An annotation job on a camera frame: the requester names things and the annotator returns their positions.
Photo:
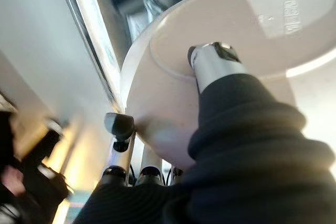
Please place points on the cream ceramic plate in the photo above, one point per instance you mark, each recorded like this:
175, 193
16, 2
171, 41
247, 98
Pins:
236, 24

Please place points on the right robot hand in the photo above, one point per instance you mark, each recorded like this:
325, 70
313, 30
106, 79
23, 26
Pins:
249, 155

